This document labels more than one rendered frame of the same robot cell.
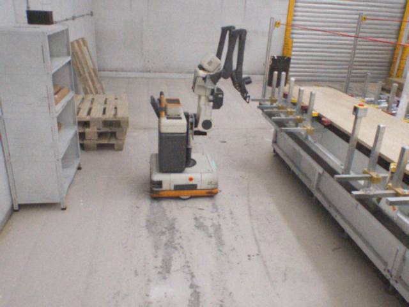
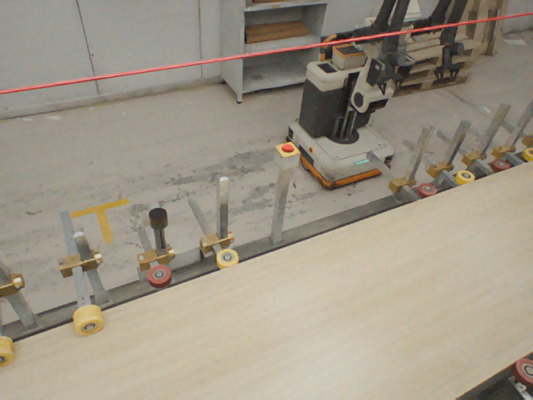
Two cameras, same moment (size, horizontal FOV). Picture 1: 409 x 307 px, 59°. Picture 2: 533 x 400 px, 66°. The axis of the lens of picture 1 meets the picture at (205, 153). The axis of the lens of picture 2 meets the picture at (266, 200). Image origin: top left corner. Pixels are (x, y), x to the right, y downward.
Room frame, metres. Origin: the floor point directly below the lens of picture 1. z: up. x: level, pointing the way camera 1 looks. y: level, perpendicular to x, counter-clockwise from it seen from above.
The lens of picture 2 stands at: (1.92, -2.17, 2.13)
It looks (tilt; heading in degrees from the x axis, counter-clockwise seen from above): 44 degrees down; 69
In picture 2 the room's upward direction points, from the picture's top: 6 degrees clockwise
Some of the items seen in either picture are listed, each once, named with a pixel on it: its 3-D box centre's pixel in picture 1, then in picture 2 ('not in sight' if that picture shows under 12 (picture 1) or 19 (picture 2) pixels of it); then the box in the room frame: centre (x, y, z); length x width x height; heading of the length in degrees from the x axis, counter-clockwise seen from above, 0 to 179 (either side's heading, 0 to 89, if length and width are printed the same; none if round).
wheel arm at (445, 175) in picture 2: (293, 119); (431, 163); (3.34, -0.83, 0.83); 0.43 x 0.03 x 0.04; 100
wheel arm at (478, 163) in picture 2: (284, 112); (465, 153); (3.59, -0.79, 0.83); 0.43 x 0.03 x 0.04; 100
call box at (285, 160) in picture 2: (360, 110); (286, 157); (2.42, -1.04, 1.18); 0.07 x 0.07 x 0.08; 10
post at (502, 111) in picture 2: (289, 102); (485, 143); (3.64, -0.83, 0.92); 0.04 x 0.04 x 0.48; 10
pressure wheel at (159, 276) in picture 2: not in sight; (160, 282); (1.90, -1.26, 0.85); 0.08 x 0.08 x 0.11
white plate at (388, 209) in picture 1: (383, 201); (170, 263); (1.94, -1.10, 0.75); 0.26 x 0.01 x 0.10; 10
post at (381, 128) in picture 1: (373, 159); (222, 221); (2.16, -1.09, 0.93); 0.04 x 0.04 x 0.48; 10
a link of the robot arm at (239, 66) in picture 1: (240, 55); (400, 12); (3.28, -0.26, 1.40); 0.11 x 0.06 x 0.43; 9
